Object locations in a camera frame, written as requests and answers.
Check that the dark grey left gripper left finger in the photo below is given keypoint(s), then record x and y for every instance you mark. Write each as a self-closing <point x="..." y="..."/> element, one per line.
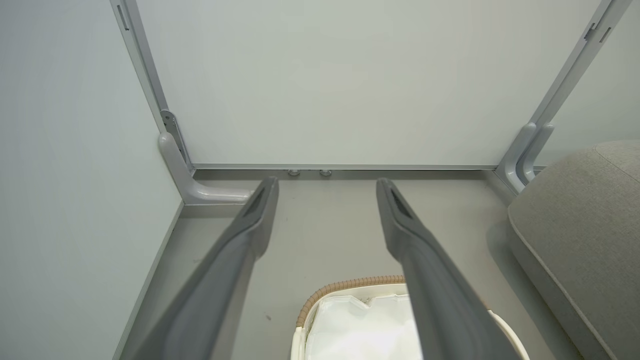
<point x="215" y="290"/>

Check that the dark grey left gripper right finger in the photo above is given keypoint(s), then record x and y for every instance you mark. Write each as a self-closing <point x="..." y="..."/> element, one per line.
<point x="440" y="300"/>

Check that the beige fabric sofa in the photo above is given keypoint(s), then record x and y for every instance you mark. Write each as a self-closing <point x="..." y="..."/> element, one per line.
<point x="580" y="235"/>

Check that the white fabric basket liner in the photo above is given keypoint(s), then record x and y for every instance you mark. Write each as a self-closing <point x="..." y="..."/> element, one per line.
<point x="360" y="335"/>

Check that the white basket with wicker rim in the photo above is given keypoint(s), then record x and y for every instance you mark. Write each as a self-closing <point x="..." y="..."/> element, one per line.
<point x="350" y="286"/>

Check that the grey metal hinge plate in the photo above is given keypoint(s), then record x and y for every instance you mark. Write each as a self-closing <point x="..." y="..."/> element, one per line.
<point x="170" y="122"/>

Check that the grey partition bottom rail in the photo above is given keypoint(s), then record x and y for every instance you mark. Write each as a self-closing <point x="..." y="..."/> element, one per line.
<point x="400" y="173"/>

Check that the grey partition post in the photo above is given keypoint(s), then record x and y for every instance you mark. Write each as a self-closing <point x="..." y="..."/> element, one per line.
<point x="132" y="35"/>
<point x="585" y="50"/>

